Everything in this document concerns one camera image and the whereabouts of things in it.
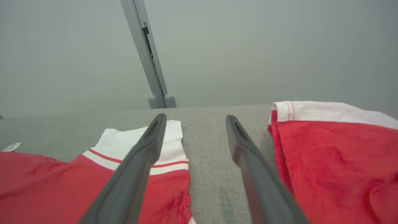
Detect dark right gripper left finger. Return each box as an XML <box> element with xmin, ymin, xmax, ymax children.
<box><xmin>78</xmin><ymin>113</ymin><xmax>168</xmax><ymax>224</ymax></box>

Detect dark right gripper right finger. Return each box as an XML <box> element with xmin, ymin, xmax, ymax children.
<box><xmin>226</xmin><ymin>115</ymin><xmax>310</xmax><ymax>224</ymax></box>

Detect red Bulls basketball shorts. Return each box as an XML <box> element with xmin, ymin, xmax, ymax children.
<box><xmin>267</xmin><ymin>100</ymin><xmax>398</xmax><ymax>224</ymax></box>

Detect red and white jersey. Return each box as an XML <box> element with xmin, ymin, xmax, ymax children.
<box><xmin>0</xmin><ymin>119</ymin><xmax>197</xmax><ymax>224</ymax></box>

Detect grey post with dark slot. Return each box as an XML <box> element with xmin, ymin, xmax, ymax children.
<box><xmin>120</xmin><ymin>0</ymin><xmax>177</xmax><ymax>109</ymax></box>

